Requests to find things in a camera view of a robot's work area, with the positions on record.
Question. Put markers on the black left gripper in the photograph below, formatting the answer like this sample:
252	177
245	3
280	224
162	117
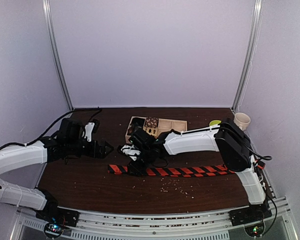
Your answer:
94	153

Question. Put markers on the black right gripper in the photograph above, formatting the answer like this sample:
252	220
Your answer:
137	170

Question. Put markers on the red navy striped tie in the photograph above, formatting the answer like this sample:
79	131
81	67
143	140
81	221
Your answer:
187	172

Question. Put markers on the wooden compartment box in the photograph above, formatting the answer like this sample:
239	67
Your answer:
164	125

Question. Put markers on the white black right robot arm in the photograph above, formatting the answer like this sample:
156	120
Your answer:
225	138

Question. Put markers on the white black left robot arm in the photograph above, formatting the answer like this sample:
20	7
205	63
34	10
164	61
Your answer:
72	139

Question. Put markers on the dark patterned rolled tie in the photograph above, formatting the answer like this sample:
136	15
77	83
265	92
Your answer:
131	130

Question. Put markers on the black rolled tie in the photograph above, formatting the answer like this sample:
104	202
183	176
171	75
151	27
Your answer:
138	121

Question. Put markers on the beige patterned rolled tie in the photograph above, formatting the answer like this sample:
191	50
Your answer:
153	131

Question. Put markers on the brown floral rolled tie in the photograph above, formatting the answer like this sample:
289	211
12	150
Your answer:
151	122

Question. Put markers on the green bowl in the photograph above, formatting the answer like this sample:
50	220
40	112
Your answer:
214	122

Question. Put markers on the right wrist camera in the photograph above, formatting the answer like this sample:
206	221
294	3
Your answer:
129	151

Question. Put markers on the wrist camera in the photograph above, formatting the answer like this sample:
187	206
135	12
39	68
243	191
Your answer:
129	151
89	129

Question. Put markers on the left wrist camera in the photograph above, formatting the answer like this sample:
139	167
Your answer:
89	129

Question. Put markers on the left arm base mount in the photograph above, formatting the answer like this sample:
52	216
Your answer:
58	219

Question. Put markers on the aluminium front rail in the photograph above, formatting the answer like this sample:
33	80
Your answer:
208	225

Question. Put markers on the left aluminium frame post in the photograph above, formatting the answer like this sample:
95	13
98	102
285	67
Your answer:
56	57

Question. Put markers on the aluminium frame post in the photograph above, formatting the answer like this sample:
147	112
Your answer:
56	57
251	47

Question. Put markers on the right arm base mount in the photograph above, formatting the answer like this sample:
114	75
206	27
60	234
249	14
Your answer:
253	218

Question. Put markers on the right aluminium frame post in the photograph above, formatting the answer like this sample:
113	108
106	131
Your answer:
251	47

